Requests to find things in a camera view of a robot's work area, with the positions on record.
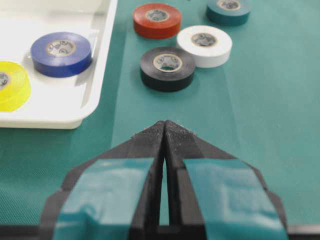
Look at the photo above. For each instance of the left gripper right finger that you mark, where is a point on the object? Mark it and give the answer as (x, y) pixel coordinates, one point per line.
(214, 196)

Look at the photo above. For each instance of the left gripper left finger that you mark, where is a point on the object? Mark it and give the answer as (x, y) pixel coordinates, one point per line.
(114, 196)

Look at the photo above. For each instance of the white tape roll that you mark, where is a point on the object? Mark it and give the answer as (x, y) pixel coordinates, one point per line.
(209, 46)

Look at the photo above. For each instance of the yellow tape roll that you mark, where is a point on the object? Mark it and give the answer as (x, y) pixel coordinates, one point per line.
(15, 87)

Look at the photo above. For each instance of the blue tape roll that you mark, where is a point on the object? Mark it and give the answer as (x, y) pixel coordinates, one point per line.
(61, 54)

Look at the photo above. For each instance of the red tape roll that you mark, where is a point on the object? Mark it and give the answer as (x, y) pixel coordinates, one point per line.
(157, 21)

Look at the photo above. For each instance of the teal tape roll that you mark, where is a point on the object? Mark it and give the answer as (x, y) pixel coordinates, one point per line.
(228, 12)

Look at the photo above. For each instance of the white plastic tray case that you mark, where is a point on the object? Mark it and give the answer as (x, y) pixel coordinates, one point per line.
(56, 103)

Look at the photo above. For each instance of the black tape roll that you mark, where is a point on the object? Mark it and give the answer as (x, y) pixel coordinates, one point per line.
(167, 69)

